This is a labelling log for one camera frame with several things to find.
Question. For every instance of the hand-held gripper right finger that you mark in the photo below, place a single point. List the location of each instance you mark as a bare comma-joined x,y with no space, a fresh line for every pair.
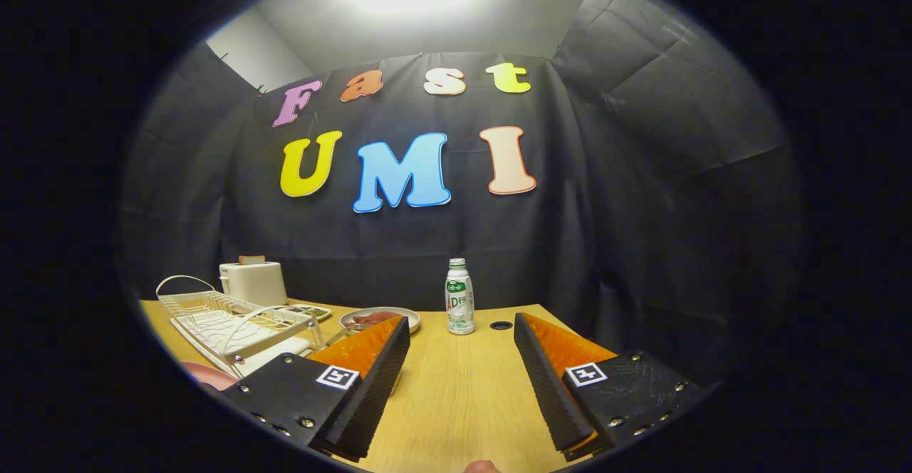
548,387

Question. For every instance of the white drink bottle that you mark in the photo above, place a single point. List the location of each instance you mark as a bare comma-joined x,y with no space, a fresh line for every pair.
460,302

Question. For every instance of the black backdrop cloth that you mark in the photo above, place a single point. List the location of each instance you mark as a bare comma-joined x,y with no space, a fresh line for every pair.
605,209

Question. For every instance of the white toaster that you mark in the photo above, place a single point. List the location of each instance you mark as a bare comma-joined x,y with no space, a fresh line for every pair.
253,284

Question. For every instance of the white divided grain tray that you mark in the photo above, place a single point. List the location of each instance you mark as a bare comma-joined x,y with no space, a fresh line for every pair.
313,312

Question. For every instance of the black table grommet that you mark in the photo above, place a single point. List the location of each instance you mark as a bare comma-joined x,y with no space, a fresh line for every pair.
501,325

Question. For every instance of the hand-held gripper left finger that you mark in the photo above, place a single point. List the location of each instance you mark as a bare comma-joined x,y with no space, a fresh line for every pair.
374,387

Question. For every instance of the beige plate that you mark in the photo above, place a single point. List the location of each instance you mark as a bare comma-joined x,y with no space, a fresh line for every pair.
410,316

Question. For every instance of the red meat piece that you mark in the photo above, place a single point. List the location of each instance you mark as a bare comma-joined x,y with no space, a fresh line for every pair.
388,315
363,320

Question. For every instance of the toast slice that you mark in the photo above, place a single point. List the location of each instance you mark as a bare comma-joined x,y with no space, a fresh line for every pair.
251,260

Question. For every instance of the pink plate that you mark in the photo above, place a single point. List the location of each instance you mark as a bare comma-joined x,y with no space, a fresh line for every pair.
210,377

